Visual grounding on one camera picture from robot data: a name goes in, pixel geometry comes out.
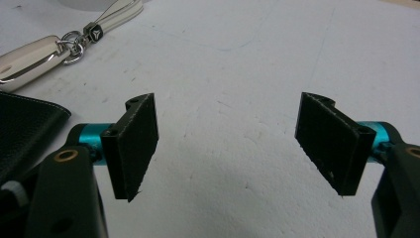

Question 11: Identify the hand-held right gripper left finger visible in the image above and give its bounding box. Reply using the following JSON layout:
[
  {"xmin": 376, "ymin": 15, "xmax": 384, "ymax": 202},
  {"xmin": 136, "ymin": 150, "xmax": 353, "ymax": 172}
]
[{"xmin": 66, "ymin": 92, "xmax": 159, "ymax": 203}]

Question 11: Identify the black leather wallet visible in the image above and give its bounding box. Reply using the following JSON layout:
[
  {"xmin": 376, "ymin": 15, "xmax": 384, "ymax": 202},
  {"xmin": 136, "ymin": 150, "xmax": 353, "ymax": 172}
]
[{"xmin": 0, "ymin": 91, "xmax": 72, "ymax": 184}]

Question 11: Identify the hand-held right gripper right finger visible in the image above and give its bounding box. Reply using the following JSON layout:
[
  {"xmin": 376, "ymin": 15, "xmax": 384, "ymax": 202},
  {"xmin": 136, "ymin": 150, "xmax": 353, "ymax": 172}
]
[{"xmin": 294, "ymin": 91, "xmax": 403, "ymax": 196}]

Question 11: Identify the cream leather key strap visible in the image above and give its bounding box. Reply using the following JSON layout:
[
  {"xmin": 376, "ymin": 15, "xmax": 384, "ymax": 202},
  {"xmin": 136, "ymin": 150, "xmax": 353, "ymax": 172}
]
[{"xmin": 82, "ymin": 0, "xmax": 145, "ymax": 44}]

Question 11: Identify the cream car key fob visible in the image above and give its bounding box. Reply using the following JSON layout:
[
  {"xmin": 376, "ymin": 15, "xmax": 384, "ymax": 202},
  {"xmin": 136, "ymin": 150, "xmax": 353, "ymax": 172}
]
[{"xmin": 0, "ymin": 35, "xmax": 67, "ymax": 93}]

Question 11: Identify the silver key ring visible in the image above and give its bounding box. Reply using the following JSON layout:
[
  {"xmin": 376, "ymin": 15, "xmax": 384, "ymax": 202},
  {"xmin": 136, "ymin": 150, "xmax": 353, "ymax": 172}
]
[{"xmin": 55, "ymin": 30, "xmax": 87, "ymax": 65}]

